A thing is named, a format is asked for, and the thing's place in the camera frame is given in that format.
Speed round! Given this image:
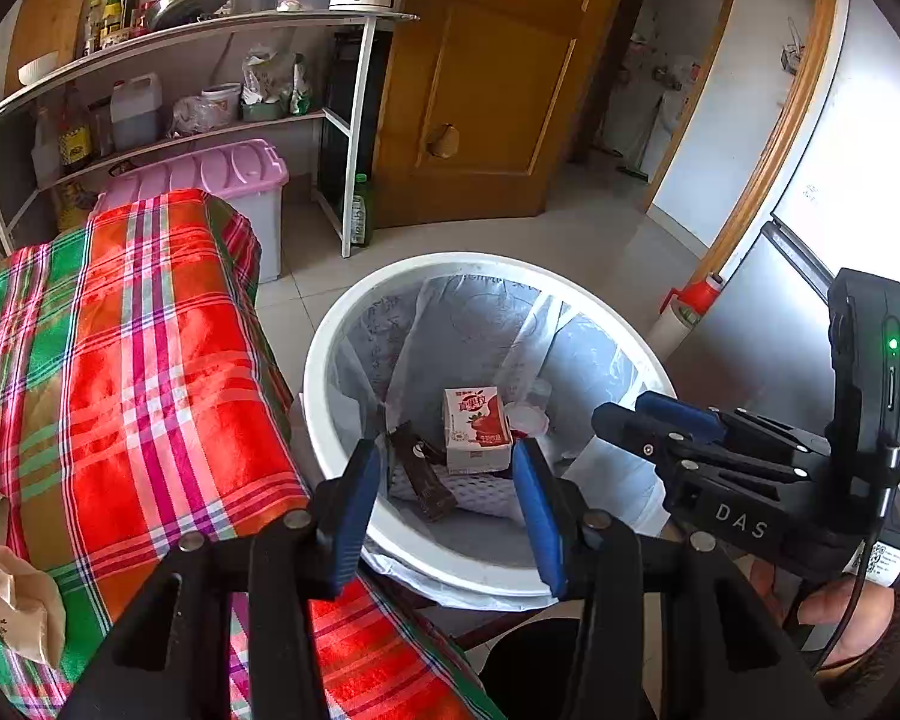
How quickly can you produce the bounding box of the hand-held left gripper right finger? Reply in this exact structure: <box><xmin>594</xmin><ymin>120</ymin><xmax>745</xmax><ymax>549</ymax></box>
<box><xmin>511</xmin><ymin>437</ymin><xmax>833</xmax><ymax>720</ymax></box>

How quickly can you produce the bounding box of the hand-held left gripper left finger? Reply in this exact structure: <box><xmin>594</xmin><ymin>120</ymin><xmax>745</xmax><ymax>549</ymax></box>
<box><xmin>60</xmin><ymin>437</ymin><xmax>383</xmax><ymax>720</ymax></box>

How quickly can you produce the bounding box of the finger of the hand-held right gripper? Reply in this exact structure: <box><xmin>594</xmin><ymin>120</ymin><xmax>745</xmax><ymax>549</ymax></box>
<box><xmin>591</xmin><ymin>401</ymin><xmax>805</xmax><ymax>485</ymax></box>
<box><xmin>634</xmin><ymin>390</ymin><xmax>833</xmax><ymax>466</ymax></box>

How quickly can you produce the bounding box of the white foam fruit net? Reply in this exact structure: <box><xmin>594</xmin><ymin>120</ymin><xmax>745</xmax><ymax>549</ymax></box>
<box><xmin>386</xmin><ymin>465</ymin><xmax>527</xmax><ymax>526</ymax></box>

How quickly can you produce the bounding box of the brown foil wrapper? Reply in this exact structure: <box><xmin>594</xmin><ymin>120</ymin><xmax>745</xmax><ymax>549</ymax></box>
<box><xmin>388</xmin><ymin>420</ymin><xmax>458</xmax><ymax>522</ymax></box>

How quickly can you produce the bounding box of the clear plastic cup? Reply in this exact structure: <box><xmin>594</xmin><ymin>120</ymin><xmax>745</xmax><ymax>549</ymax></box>
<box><xmin>504</xmin><ymin>379</ymin><xmax>554</xmax><ymax>442</ymax></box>

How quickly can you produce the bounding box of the white rimmed black bin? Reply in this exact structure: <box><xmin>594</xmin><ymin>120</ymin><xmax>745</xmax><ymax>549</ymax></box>
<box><xmin>302</xmin><ymin>253</ymin><xmax>672</xmax><ymax>720</ymax></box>

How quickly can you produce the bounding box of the pink milk carton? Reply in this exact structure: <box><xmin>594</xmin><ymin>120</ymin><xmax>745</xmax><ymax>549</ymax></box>
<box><xmin>441</xmin><ymin>385</ymin><xmax>515</xmax><ymax>475</ymax></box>

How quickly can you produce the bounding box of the white round trash bin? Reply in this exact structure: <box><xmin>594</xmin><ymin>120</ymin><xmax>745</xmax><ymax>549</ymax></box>
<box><xmin>341</xmin><ymin>274</ymin><xmax>668</xmax><ymax>605</ymax></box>

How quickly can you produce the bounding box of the beige paper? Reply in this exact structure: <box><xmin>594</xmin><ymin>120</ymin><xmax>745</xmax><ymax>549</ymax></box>
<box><xmin>0</xmin><ymin>544</ymin><xmax>68</xmax><ymax>667</ymax></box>

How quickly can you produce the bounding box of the person's right forearm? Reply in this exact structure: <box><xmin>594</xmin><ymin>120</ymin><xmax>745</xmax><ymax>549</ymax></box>
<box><xmin>817</xmin><ymin>585</ymin><xmax>900</xmax><ymax>710</ymax></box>

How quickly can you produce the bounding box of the person's right hand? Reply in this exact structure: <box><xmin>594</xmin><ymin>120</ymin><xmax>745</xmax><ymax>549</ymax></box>
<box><xmin>795</xmin><ymin>581</ymin><xmax>897</xmax><ymax>670</ymax></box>

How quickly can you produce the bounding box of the red capped white bottle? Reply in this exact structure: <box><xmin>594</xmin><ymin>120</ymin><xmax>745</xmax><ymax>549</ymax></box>
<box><xmin>647</xmin><ymin>272</ymin><xmax>725</xmax><ymax>361</ymax></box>

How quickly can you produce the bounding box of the silver refrigerator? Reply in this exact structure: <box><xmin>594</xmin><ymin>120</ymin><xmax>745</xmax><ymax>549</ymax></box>
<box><xmin>645</xmin><ymin>0</ymin><xmax>900</xmax><ymax>466</ymax></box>

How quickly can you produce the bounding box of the red green plaid tablecloth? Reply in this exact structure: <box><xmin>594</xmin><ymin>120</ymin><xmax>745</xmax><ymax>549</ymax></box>
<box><xmin>0</xmin><ymin>187</ymin><xmax>496</xmax><ymax>720</ymax></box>

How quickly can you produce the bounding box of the wooden corner trim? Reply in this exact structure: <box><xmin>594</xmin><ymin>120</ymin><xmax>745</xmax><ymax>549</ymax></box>
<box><xmin>709</xmin><ymin>0</ymin><xmax>852</xmax><ymax>282</ymax></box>

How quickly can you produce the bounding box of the green glass bottle on floor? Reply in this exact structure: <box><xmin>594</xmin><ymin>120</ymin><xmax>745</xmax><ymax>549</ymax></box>
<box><xmin>349</xmin><ymin>173</ymin><xmax>377</xmax><ymax>246</ymax></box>

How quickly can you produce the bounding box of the pink lidded storage box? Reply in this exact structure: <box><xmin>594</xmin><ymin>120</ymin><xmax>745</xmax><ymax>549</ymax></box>
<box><xmin>97</xmin><ymin>139</ymin><xmax>290</xmax><ymax>284</ymax></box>

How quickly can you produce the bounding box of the wooden door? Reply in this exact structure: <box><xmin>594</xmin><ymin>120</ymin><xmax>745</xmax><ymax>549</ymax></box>
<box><xmin>371</xmin><ymin>0</ymin><xmax>638</xmax><ymax>230</ymax></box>

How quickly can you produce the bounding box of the tall white metal rack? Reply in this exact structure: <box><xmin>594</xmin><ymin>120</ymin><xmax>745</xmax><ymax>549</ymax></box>
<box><xmin>0</xmin><ymin>9</ymin><xmax>421</xmax><ymax>260</ymax></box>

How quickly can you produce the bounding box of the yellow printed bag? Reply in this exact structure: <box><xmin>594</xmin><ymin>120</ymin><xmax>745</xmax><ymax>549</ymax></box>
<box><xmin>56</xmin><ymin>180</ymin><xmax>100</xmax><ymax>233</ymax></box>

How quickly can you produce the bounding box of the green printed packet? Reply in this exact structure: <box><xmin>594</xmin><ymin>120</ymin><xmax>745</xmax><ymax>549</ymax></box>
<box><xmin>289</xmin><ymin>52</ymin><xmax>314</xmax><ymax>117</ymax></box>

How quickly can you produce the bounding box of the crumpled clear plastic bag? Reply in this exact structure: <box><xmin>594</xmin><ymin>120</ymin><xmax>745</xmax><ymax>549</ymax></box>
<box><xmin>166</xmin><ymin>94</ymin><xmax>222</xmax><ymax>137</ymax></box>

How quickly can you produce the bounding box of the white plastic tub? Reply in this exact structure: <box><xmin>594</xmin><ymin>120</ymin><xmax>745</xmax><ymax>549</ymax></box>
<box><xmin>199</xmin><ymin>82</ymin><xmax>242</xmax><ymax>128</ymax></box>

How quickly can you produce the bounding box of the white printed food bag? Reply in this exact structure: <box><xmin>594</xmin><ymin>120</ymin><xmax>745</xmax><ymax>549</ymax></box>
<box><xmin>240</xmin><ymin>49</ymin><xmax>293</xmax><ymax>106</ymax></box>

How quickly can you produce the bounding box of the dark liquid plastic jug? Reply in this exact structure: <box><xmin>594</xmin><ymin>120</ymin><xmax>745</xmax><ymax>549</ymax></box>
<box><xmin>109</xmin><ymin>73</ymin><xmax>164</xmax><ymax>152</ymax></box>

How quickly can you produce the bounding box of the dark glass jar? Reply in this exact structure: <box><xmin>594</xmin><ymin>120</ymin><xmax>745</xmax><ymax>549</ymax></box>
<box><xmin>88</xmin><ymin>96</ymin><xmax>115</xmax><ymax>160</ymax></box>

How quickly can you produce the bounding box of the yellow label sauce bottle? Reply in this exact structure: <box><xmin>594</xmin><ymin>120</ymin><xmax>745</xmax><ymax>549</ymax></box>
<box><xmin>56</xmin><ymin>82</ymin><xmax>95</xmax><ymax>173</ymax></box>

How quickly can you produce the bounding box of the clear plastic bottle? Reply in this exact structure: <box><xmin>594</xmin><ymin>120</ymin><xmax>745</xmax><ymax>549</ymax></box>
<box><xmin>30</xmin><ymin>106</ymin><xmax>62</xmax><ymax>188</ymax></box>

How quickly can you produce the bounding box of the white ceramic bowl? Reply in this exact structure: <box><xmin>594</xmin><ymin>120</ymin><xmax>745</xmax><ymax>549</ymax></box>
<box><xmin>17</xmin><ymin>51</ymin><xmax>61</xmax><ymax>87</ymax></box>

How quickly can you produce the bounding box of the wooden cutting board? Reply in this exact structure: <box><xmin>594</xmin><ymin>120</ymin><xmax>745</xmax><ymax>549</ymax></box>
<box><xmin>4</xmin><ymin>0</ymin><xmax>100</xmax><ymax>80</ymax></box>

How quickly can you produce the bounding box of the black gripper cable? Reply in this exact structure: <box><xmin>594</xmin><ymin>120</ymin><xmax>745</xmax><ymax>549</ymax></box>
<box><xmin>814</xmin><ymin>446</ymin><xmax>900</xmax><ymax>672</ymax></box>

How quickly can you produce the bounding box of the wooden doorway frame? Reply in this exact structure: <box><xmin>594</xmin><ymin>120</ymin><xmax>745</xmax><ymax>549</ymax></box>
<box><xmin>570</xmin><ymin>0</ymin><xmax>740</xmax><ymax>215</ymax></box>

